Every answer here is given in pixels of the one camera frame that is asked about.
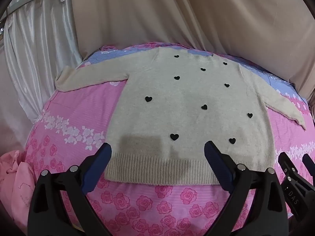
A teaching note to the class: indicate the beige curtain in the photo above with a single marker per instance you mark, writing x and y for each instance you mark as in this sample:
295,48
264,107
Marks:
196,17

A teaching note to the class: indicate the beige sweater with black hearts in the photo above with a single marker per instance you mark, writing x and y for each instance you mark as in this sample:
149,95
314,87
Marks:
184,118

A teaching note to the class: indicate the white satin curtain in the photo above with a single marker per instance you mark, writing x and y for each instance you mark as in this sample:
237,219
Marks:
37,54

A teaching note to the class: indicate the pink cloth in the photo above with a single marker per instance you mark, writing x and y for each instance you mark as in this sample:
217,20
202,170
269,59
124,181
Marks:
17,177

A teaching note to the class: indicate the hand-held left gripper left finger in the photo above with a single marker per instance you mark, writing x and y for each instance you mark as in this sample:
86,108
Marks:
98,169

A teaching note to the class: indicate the pink floral bedsheet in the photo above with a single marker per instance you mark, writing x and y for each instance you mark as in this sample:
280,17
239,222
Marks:
81,108

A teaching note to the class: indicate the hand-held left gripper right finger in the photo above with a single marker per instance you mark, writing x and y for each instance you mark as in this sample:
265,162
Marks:
219,167

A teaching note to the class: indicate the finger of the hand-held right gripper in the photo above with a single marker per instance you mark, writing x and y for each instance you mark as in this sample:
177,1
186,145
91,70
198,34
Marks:
309,163
286,162

